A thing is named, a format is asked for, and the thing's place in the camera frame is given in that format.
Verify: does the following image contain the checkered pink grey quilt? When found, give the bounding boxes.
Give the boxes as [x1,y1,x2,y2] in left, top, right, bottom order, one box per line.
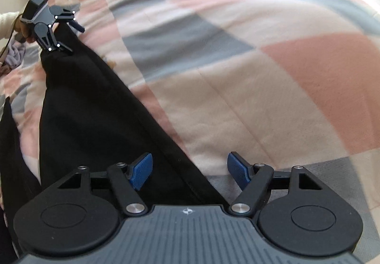
[1,0,379,263]

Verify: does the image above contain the black pants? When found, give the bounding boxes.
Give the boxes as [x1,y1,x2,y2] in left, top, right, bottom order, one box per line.
[1,24,226,263]

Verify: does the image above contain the person's left hand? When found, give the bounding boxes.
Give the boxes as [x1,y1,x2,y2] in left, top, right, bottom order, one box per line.
[14,15,35,43]

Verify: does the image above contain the white sleeve left forearm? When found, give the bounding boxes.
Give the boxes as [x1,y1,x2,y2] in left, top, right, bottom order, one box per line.
[0,12,20,39]

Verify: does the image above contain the lilac garment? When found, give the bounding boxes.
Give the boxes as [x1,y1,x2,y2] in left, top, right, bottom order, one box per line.
[1,41,26,70]

